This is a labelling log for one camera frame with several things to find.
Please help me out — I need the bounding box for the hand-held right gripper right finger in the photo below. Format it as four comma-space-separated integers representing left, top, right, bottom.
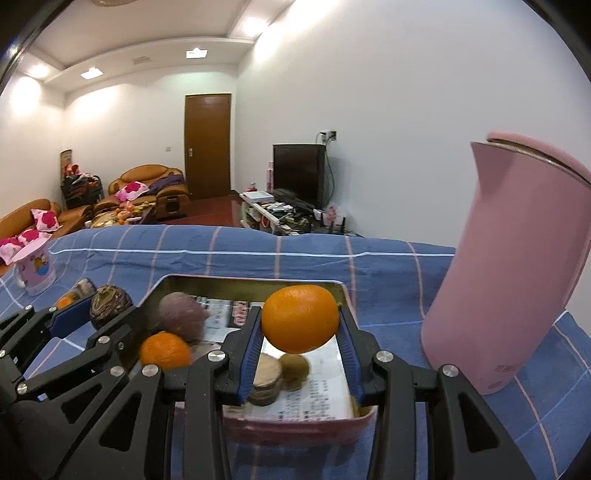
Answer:
335, 307, 539, 480

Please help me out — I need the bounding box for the pink tin box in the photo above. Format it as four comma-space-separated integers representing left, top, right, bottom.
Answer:
139, 274, 380, 446

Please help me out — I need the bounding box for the brownish green round fruit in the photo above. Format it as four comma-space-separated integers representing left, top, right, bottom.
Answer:
280, 352, 311, 392

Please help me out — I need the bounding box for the coffee table with snacks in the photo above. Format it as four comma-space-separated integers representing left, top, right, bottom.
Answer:
90, 203, 155, 228

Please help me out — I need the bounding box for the pink kettle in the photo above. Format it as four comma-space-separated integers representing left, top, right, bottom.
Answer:
421, 130, 591, 395

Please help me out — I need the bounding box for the pink cartoon mug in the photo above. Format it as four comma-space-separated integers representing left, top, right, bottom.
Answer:
11, 243, 57, 296

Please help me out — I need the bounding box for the brown wooden door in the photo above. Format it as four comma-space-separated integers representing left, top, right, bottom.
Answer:
185, 93, 232, 200

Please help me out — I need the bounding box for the brown leather armchair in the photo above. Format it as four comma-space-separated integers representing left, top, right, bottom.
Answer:
107, 165, 191, 220

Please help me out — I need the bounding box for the dark mangosteen fruit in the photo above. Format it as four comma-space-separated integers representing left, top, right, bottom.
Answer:
89, 285, 134, 330

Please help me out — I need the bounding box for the black rack with clothes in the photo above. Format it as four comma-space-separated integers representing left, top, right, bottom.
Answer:
61, 173, 103, 209

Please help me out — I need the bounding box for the tan round cut chunk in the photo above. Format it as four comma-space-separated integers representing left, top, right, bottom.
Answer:
247, 353, 284, 407

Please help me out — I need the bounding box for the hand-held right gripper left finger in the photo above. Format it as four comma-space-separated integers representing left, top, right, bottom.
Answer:
53, 305, 265, 480

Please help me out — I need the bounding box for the black television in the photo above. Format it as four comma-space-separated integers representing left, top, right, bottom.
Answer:
272, 143, 329, 209

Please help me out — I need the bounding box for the black television cable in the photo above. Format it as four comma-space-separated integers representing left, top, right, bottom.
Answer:
325, 141, 338, 204

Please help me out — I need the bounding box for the purple blanket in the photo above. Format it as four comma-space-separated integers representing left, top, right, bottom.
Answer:
148, 173, 183, 192

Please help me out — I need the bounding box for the brown leather sofa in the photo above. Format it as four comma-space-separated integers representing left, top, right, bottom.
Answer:
0, 198, 95, 278

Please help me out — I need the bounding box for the white television stand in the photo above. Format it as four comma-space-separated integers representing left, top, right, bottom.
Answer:
240, 190, 352, 236

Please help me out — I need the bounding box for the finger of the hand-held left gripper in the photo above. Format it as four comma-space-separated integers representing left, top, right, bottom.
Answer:
16, 307, 148, 416
0, 295, 93, 384

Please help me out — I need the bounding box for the printed paper liner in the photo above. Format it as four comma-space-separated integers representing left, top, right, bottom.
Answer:
185, 295, 358, 422

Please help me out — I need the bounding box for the blue plaid cloth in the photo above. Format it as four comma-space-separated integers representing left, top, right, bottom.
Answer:
0, 224, 591, 480

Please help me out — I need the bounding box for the purple passion fruit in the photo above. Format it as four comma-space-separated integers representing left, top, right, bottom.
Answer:
158, 292, 208, 343

